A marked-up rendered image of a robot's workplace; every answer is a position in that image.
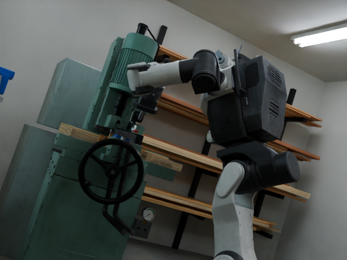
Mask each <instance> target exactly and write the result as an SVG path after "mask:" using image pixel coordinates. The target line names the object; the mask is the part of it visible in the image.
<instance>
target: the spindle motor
mask: <svg viewBox="0 0 347 260"><path fill-rule="evenodd" d="M157 48H158V45H157V42H156V41H154V40H153V39H151V38H149V37H147V36H145V35H142V34H138V33H135V32H130V33H128V34H127V36H126V38H125V41H124V44H123V47H122V50H121V53H120V56H119V59H118V62H117V64H116V67H115V70H114V73H113V76H112V80H111V82H110V85H109V88H110V90H112V91H114V92H115V93H119V92H122V93H125V94H127V95H129V96H130V98H133V99H139V96H133V95H132V93H131V89H130V87H129V82H128V77H127V71H128V69H127V66H128V65H129V64H135V63H140V62H145V63H146V64H147V63H150V62H153V60H154V57H155V54H156V51H157Z"/></svg>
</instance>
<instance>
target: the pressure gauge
mask: <svg viewBox="0 0 347 260"><path fill-rule="evenodd" d="M148 214H149V215H148ZM141 215H142V217H143V218H144V220H143V223H145V224H146V222H147V221H151V220H153V219H154V217H155V211H154V210H153V209H152V208H150V207H146V208H144V209H143V210H142V212H141Z"/></svg>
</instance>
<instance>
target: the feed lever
mask: <svg viewBox="0 0 347 260"><path fill-rule="evenodd" d="M164 63H170V59H168V58H166V59H164ZM140 111H141V110H140ZM140 111H137V110H136V111H135V112H134V114H133V118H132V120H133V122H135V123H136V122H138V123H141V122H142V121H143V118H144V116H143V118H142V120H141V121H140V120H138V116H139V114H140Z"/></svg>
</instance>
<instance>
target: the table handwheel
mask: <svg viewBox="0 0 347 260"><path fill-rule="evenodd" d="M106 145H119V146H121V147H124V148H126V149H127V150H129V151H130V152H131V153H132V155H133V156H134V158H135V160H134V161H132V162H129V163H127V164H125V165H122V166H119V167H117V166H115V165H112V164H110V165H108V164H105V163H104V162H102V161H101V160H99V159H98V158H97V157H96V156H94V155H93V152H94V151H95V150H97V149H98V148H100V147H103V146H106ZM89 157H91V158H92V159H94V160H95V161H96V162H97V163H99V164H100V165H101V166H102V170H103V171H104V173H105V175H106V176H107V177H108V185H107V191H106V197H105V198H104V197H101V196H99V195H97V194H95V193H94V192H93V191H92V190H91V189H90V188H89V187H87V186H86V185H85V181H86V180H85V166H86V162H87V160H88V158H89ZM134 164H137V166H138V175H137V179H136V182H135V184H134V185H133V187H132V188H131V189H130V190H129V191H128V192H127V193H125V194H124V195H122V196H120V197H117V198H109V195H110V191H111V185H112V180H113V179H115V178H116V177H117V176H118V175H119V171H120V170H122V169H124V168H126V167H129V166H131V165H134ZM143 178H144V163H143V160H142V158H141V155H140V154H139V152H138V151H137V150H136V149H135V148H134V147H133V146H132V145H131V144H129V143H128V142H126V141H124V140H121V139H115V138H109V139H103V140H100V141H98V142H96V143H94V144H93V145H91V146H90V147H89V148H88V149H87V150H86V151H85V153H84V154H83V156H82V158H81V160H80V163H79V165H78V180H79V183H80V186H81V188H82V190H83V191H84V193H85V194H87V195H88V196H89V197H90V198H91V199H92V200H94V201H96V202H98V203H101V204H106V205H113V204H119V203H122V202H124V201H126V200H128V199H129V198H131V197H132V196H133V195H134V194H135V193H136V192H137V190H138V189H139V188H140V186H141V183H142V181H143Z"/></svg>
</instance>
